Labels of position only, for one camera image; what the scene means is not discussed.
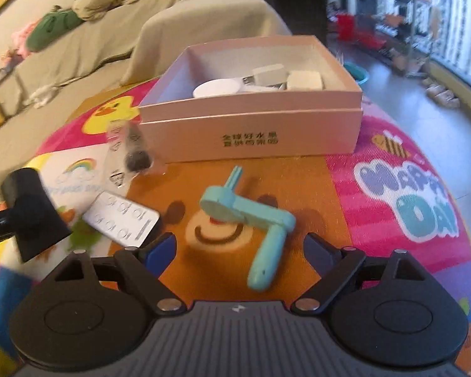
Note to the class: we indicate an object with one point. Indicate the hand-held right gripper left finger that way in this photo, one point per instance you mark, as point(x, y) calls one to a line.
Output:
point(161, 249)

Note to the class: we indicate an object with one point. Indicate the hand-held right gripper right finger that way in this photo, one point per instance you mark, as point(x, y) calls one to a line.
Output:
point(318, 251)

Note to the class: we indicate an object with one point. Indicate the black cone nozzle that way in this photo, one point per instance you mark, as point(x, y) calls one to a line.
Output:
point(35, 212)

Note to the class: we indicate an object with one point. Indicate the pink cardboard box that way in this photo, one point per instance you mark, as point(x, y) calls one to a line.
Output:
point(259, 137)

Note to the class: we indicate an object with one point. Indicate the white round jar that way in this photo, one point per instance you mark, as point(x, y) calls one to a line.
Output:
point(216, 88)

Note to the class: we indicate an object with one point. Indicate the white square charger block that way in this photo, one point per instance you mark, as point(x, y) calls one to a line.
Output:
point(304, 80)

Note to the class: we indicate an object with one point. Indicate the white pronged power adapter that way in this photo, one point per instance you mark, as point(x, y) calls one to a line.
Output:
point(269, 72)

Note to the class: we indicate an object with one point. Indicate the black and white remote control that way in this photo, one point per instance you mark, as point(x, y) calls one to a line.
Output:
point(117, 218)

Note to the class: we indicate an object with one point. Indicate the teal hand crank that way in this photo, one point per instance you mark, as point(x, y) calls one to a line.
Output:
point(255, 220)

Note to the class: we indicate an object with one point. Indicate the colourful cartoon play mat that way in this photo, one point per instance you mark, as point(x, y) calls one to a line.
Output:
point(376, 212)

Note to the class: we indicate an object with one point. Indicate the clear plastic bag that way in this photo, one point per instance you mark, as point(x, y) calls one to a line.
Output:
point(119, 153)

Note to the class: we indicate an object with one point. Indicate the white small toy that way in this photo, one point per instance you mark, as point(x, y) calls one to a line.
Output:
point(41, 95)

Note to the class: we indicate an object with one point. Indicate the teal basin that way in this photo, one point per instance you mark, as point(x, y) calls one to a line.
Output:
point(356, 74)

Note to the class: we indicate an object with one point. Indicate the pink plush toy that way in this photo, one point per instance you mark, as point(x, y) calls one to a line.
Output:
point(21, 39)

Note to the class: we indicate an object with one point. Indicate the green plush toy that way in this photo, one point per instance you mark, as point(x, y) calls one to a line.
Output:
point(47, 29)

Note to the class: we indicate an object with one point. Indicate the pair of beige slippers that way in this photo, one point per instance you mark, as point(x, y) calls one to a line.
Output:
point(443, 94)

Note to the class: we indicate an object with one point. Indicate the beige covered sofa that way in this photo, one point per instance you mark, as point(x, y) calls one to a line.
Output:
point(102, 47)

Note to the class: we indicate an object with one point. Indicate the red bucket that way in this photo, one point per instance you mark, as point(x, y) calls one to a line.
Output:
point(345, 27)

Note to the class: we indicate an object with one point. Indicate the metal shelf rack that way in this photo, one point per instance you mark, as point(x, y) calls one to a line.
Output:
point(396, 19)

